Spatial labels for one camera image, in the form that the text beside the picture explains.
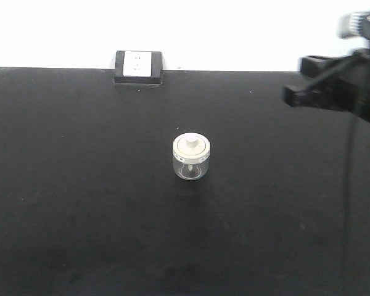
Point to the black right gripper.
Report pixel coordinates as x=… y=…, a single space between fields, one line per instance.
x=347 y=90

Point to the glass jar with cream lid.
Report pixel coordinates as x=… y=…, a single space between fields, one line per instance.
x=191 y=155

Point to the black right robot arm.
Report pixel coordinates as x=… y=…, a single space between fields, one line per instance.
x=334 y=83

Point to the white socket in black box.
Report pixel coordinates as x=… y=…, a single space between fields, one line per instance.
x=138 y=67

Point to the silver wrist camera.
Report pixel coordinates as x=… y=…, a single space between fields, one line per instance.
x=355 y=24

